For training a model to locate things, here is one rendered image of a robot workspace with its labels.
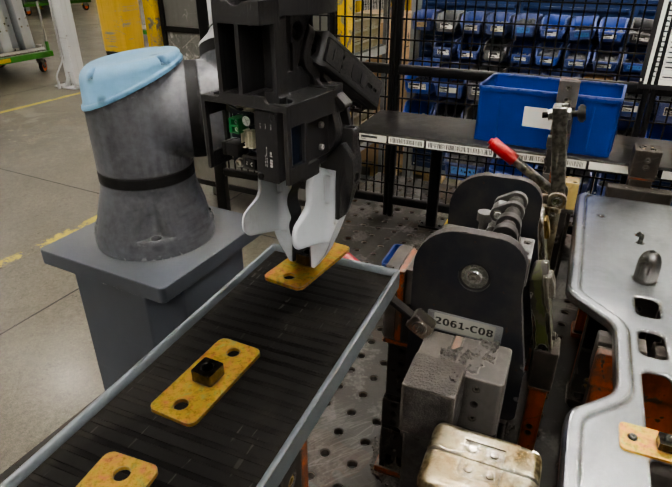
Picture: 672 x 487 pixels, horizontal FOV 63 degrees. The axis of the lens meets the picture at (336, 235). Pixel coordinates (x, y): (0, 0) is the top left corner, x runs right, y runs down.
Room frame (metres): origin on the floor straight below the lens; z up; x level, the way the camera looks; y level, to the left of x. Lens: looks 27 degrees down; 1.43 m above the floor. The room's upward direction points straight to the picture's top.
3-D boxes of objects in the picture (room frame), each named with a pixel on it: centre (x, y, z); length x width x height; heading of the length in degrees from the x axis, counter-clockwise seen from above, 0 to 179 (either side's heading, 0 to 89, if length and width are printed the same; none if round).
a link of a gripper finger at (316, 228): (0.38, 0.02, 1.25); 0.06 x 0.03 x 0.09; 149
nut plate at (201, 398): (0.30, 0.09, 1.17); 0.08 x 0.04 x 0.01; 154
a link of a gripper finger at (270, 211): (0.40, 0.05, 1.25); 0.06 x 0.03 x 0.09; 149
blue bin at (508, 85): (1.29, -0.50, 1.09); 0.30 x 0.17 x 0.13; 62
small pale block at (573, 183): (0.93, -0.43, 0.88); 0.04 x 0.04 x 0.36; 67
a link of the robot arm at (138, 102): (0.65, 0.23, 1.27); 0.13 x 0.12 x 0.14; 104
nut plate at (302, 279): (0.41, 0.02, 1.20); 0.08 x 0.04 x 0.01; 149
